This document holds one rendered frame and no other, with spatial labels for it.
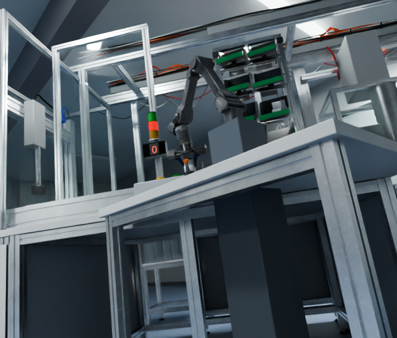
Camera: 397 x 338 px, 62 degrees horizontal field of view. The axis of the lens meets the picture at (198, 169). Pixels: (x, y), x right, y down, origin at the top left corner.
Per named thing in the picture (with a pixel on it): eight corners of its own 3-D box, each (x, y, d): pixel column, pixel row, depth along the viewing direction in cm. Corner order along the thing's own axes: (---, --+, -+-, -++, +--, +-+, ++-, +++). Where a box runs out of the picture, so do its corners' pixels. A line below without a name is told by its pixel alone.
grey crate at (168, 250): (203, 256, 324) (200, 232, 330) (143, 263, 333) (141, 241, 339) (210, 255, 365) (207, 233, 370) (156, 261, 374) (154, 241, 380)
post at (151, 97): (164, 196, 167) (146, 27, 191) (158, 197, 168) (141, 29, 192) (165, 196, 170) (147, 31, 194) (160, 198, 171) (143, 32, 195)
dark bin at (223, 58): (243, 55, 151) (239, 39, 150) (216, 64, 156) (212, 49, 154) (250, 60, 178) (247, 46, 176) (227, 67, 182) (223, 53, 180)
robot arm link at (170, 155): (203, 136, 146) (203, 131, 152) (162, 143, 149) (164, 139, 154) (206, 153, 150) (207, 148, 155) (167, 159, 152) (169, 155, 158)
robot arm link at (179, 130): (190, 123, 144) (181, 119, 152) (178, 127, 142) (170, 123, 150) (193, 137, 147) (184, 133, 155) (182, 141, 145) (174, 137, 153)
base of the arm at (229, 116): (236, 123, 109) (233, 106, 110) (222, 129, 113) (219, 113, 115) (249, 126, 113) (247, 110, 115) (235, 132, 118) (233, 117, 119)
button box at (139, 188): (186, 190, 126) (184, 174, 127) (134, 198, 129) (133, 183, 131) (190, 192, 133) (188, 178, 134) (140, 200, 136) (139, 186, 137)
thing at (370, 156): (336, 133, 56) (332, 117, 57) (98, 218, 119) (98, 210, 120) (438, 165, 103) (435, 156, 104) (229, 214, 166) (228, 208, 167)
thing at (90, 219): (394, 175, 113) (392, 167, 113) (5, 236, 135) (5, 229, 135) (321, 212, 248) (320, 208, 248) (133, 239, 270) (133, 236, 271)
